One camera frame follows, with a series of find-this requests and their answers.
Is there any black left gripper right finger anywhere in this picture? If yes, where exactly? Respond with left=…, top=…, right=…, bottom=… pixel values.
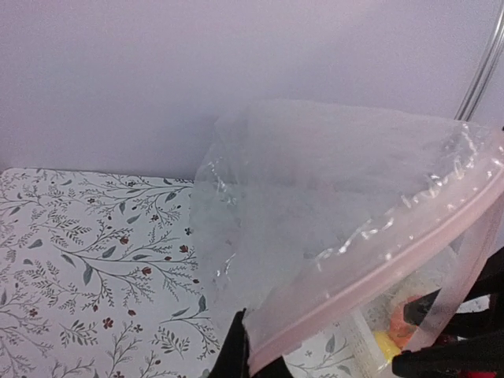
left=391, top=249, right=503, bottom=377

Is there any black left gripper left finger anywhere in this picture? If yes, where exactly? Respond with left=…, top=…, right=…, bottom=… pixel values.
left=210, top=309, right=291, bottom=378

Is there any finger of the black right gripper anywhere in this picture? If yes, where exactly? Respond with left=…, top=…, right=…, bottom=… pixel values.
left=402, top=290, right=443, bottom=327

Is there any orange toy pumpkin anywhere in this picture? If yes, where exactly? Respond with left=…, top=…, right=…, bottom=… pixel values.
left=388, top=295, right=419, bottom=350

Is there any white plastic basket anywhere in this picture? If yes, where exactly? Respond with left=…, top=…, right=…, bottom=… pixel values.
left=341, top=310, right=394, bottom=378

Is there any clear zip top bag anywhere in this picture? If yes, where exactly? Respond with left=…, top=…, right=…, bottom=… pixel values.
left=190, top=100, right=503, bottom=377

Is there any floral patterned table mat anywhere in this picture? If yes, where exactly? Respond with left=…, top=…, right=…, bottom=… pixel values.
left=1, top=169, right=221, bottom=377

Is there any right aluminium frame post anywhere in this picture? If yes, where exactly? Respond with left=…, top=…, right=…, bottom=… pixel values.
left=454, top=1, right=503, bottom=122

